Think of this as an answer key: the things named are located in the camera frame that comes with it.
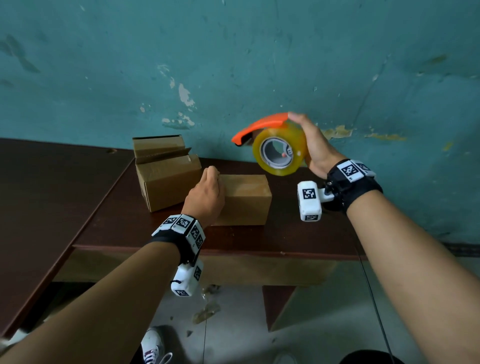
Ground person's left hand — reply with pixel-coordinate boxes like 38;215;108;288
181;165;227;229

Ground black right camera cable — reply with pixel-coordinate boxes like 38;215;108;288
354;245;395;364

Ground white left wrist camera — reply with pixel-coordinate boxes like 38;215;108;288
170;258;205;298

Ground dark brown wooden desk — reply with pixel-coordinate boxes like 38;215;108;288
0;137;137;338

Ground person's right forearm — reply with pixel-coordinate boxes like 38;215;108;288
346;189;480;364

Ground black right wrist strap with markers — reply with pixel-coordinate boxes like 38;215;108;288
325;159;384;215

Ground small brown cardboard box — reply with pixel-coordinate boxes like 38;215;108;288
211;173;273;227

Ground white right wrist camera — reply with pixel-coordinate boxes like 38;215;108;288
297;181;335;223

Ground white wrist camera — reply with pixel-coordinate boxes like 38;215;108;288
297;181;335;223
170;258;205;298

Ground orange tape dispenser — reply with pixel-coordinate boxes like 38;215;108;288
230;112;297;170

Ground black left wrist strap with markers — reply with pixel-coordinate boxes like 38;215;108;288
149;213;207;267

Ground black trousers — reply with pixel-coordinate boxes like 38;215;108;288
129;344;406;364

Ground white left shoe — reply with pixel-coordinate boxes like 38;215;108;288
140;326;173;364

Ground large brown cardboard box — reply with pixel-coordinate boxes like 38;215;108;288
132;134;203;214

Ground black wrist strap with markers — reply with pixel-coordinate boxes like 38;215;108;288
149;213;207;267
325;159;384;215

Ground crumpled clear plastic scrap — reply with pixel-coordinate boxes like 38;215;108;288
191;284;222;325

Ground yellowish clear tape roll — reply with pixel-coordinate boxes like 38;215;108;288
251;121;309;177

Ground person's left forearm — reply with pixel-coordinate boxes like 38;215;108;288
0;241;182;364

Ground person's right hand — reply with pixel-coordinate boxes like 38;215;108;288
287;111;348;180

